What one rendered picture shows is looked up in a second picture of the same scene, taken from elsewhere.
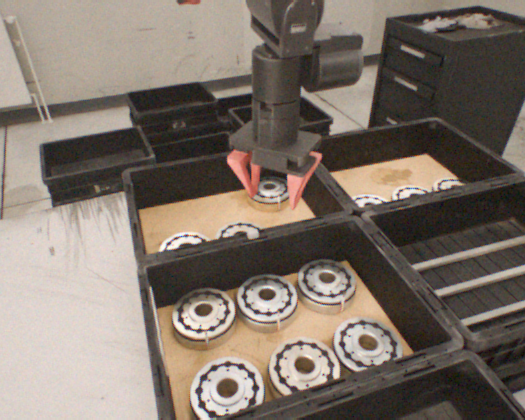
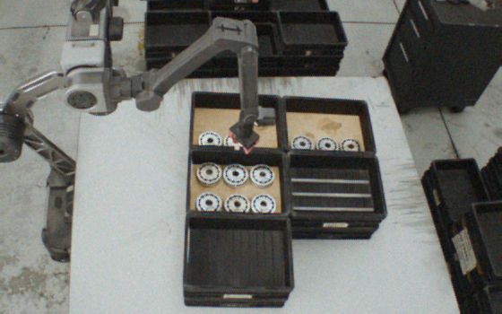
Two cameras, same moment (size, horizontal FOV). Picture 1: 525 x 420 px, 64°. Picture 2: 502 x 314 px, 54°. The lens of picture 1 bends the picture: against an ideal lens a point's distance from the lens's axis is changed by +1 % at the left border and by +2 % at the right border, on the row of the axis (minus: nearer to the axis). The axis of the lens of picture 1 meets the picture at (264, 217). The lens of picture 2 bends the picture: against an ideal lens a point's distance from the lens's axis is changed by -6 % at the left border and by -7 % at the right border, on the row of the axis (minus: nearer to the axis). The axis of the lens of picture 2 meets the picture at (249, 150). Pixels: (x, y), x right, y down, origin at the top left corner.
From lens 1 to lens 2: 1.45 m
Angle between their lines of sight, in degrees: 18
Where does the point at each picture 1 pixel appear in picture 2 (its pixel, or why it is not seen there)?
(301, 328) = (244, 190)
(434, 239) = (324, 169)
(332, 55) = (264, 120)
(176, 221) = (210, 120)
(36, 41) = not seen: outside the picture
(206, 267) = (214, 155)
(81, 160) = (167, 24)
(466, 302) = (315, 201)
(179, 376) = (194, 193)
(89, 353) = (160, 169)
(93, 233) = (169, 104)
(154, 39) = not seen: outside the picture
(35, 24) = not seen: outside the picture
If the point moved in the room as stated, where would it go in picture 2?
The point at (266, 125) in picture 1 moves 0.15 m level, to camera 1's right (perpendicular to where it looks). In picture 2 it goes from (239, 132) to (280, 144)
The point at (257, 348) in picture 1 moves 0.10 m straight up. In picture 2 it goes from (225, 192) to (226, 179)
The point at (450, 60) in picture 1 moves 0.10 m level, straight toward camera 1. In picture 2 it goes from (437, 33) to (429, 40)
